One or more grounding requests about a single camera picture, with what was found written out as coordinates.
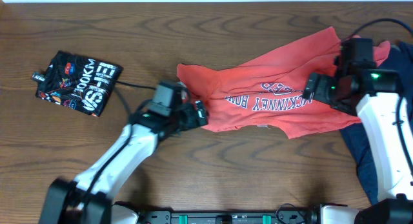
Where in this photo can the navy blue garment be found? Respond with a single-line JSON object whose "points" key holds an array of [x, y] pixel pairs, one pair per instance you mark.
{"points": [[355, 137]]}

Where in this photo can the orange printed t-shirt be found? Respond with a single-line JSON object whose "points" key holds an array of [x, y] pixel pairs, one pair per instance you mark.
{"points": [[267, 90]]}

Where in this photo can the black printed folded t-shirt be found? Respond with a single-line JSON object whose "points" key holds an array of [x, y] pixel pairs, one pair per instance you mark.
{"points": [[78, 82]]}

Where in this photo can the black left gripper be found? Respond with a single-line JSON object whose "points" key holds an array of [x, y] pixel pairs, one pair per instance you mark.
{"points": [[198, 113]]}

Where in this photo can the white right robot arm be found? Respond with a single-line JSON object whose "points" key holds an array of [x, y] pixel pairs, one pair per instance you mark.
{"points": [[375, 97]]}

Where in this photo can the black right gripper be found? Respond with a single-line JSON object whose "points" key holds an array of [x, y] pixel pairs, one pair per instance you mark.
{"points": [[321, 93]]}

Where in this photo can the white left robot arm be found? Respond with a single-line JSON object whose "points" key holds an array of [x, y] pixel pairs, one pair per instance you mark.
{"points": [[88, 198]]}

